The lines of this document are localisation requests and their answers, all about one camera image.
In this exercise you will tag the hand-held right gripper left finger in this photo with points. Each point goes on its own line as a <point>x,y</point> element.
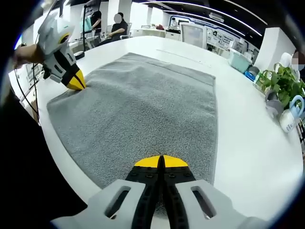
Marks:
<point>143,190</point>

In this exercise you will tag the ceiling air conditioner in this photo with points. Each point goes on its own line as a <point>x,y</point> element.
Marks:
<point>216,16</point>

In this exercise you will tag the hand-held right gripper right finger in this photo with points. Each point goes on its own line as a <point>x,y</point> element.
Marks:
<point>186,190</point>

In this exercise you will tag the grey tape roll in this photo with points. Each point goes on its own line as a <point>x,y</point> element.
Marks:
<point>252,70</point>

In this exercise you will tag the grey office chair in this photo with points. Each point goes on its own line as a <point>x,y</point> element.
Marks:
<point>126,32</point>

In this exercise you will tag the black stand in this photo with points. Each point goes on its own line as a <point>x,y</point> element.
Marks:
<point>79,55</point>

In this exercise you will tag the green white carton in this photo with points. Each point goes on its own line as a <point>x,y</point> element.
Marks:
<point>258,80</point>

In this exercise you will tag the person's left hand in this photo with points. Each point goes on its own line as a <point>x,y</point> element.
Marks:
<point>35,55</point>

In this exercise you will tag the person's dark clothing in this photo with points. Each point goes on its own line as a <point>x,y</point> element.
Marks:
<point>28,179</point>

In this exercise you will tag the green potted plant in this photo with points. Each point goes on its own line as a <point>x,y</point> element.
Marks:
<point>283,83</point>

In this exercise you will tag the white office chair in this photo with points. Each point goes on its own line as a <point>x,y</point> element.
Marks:
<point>193,34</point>

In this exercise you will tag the grey towel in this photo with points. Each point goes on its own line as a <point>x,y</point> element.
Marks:
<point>133,107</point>

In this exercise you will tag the blue packet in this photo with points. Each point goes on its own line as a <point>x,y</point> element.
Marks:
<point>249,76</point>

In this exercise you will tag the light blue storage box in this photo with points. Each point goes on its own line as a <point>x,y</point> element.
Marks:
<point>238,59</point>

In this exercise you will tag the white background desk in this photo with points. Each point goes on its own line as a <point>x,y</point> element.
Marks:
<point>147,31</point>

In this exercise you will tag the grey curved object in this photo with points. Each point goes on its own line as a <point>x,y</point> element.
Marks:
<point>274,106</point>

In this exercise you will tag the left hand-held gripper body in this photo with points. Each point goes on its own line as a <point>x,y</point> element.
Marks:
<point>54,35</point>

